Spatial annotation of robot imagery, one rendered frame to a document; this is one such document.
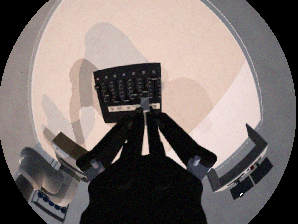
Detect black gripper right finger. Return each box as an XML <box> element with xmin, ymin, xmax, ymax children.
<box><xmin>145</xmin><ymin>97</ymin><xmax>217</xmax><ymax>190</ymax></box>

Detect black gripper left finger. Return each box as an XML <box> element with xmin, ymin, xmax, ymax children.
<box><xmin>76</xmin><ymin>98</ymin><xmax>146</xmax><ymax>190</ymax></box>

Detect black lighting desk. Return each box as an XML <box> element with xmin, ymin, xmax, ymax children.
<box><xmin>93</xmin><ymin>63</ymin><xmax>162</xmax><ymax>123</ymax></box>

